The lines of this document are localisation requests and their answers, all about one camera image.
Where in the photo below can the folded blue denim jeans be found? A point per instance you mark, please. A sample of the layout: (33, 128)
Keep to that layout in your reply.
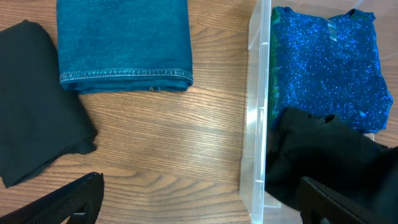
(124, 45)

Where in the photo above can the clear plastic storage bin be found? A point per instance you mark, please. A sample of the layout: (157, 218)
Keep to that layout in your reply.
(262, 207)

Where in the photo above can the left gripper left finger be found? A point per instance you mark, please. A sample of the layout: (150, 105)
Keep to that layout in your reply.
(77, 202)

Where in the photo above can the black cloth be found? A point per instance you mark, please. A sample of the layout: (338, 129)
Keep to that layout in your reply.
(324, 149)
(40, 121)

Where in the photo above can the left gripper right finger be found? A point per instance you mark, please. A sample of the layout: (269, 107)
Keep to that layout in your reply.
(320, 204)

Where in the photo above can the blue sequin glitter garment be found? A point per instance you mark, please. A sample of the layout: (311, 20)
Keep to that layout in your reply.
(327, 66)

